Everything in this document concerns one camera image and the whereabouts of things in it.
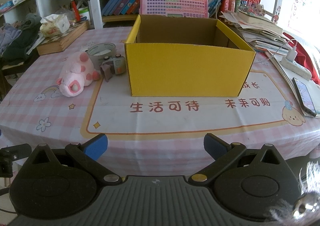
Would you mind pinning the red figurine pen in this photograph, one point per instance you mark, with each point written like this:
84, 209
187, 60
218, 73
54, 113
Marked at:
76, 11

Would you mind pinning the stack of papers and books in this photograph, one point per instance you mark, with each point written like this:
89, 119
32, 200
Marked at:
258, 32

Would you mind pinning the grey tape roll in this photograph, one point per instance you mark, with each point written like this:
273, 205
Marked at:
98, 52

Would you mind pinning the grey toy car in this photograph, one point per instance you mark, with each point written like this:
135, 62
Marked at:
113, 65

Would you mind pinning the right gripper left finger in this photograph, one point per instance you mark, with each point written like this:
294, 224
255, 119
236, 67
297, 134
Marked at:
92, 149

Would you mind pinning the pile of clothes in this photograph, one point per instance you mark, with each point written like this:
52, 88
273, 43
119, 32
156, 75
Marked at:
17, 40

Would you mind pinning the pink checkered tablecloth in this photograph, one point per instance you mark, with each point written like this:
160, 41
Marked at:
153, 135

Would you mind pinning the tissue pack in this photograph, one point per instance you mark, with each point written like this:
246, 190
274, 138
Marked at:
54, 25

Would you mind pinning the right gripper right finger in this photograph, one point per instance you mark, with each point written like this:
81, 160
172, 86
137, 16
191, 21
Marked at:
217, 147

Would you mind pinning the white charger plug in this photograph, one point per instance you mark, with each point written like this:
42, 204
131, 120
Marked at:
291, 55

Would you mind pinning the yellow cardboard box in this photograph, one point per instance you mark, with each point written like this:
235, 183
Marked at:
172, 57

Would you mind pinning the white power strip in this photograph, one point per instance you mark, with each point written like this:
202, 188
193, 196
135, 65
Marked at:
296, 68

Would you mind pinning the black smartphone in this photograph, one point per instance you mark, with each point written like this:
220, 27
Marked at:
304, 97

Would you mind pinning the wooden chess board box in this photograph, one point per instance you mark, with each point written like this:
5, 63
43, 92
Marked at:
59, 43

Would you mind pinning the green white jar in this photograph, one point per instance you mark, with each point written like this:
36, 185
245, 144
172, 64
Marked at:
84, 14

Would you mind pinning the pink keyboard learning tablet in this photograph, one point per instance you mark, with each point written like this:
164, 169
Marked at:
175, 8

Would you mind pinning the pink plush pig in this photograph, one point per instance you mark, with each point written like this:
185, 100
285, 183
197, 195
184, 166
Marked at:
77, 73

